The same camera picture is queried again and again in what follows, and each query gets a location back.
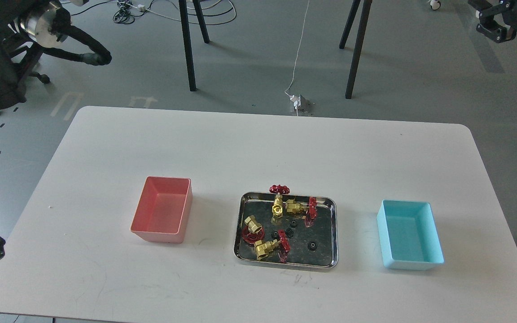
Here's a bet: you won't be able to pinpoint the brass valve red handwheel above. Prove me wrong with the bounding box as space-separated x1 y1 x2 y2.
241 215 265 245
253 230 291 262
269 184 290 225
285 196 318 221

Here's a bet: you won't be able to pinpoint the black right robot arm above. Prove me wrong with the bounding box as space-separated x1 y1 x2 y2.
468 0 517 44

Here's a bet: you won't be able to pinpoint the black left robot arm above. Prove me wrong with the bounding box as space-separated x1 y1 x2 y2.
0 0 112 110

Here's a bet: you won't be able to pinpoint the brass valve upright red handwheel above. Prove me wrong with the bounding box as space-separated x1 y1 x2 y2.
269 184 290 225

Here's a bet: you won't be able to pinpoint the brass valve front red handwheel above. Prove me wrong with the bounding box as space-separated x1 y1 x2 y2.
253 230 291 262

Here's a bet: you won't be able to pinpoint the pink plastic box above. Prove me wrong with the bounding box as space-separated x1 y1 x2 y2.
131 176 193 244

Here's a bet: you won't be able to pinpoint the light blue plastic box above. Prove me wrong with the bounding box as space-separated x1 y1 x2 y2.
376 200 445 271

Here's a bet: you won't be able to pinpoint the shiny metal tray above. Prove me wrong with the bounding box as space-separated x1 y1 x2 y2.
233 192 338 271

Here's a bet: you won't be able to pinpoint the black table leg pair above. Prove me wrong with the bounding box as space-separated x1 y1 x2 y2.
339 0 373 100
178 0 210 92

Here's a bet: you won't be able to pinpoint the white caster wheel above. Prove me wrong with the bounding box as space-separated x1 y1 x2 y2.
429 0 441 11

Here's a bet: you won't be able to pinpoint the white cable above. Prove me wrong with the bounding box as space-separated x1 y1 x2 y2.
284 0 311 97

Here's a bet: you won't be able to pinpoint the tangled floor cables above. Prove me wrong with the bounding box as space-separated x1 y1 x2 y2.
61 0 237 26

